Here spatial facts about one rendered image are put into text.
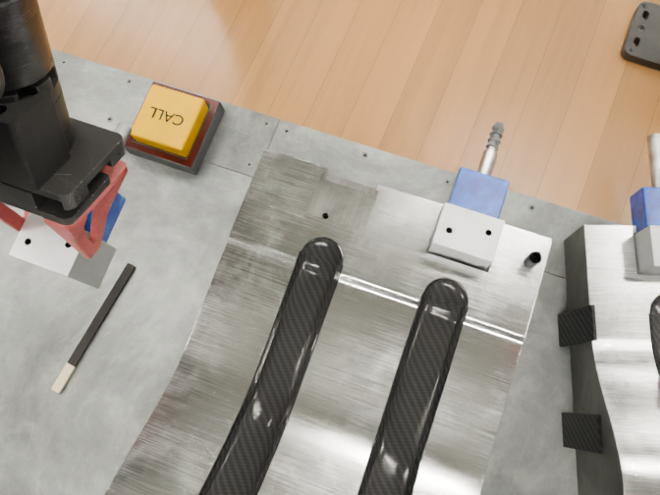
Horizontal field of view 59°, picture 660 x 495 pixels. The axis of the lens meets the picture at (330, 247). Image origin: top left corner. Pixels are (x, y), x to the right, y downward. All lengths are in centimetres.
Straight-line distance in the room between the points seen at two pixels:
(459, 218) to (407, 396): 15
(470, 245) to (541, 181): 18
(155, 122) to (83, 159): 24
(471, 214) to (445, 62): 24
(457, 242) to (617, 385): 18
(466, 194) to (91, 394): 40
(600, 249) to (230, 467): 36
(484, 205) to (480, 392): 15
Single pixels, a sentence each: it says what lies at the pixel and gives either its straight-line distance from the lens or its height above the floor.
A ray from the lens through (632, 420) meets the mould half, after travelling 53.
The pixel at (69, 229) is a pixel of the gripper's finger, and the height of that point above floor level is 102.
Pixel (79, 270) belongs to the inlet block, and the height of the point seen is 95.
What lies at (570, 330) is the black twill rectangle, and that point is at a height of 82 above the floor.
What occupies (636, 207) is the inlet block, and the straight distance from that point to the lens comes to 59.
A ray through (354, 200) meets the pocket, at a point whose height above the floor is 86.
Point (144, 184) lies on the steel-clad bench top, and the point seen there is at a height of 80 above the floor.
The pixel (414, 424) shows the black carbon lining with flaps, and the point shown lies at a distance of 49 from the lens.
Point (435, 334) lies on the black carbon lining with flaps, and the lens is 49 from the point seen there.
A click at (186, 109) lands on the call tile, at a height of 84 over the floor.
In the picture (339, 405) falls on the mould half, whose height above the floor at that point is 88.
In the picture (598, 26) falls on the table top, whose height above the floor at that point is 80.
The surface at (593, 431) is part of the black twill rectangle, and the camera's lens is 55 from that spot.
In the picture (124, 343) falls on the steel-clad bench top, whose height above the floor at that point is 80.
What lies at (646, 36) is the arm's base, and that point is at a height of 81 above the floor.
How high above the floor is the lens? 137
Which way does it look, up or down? 75 degrees down
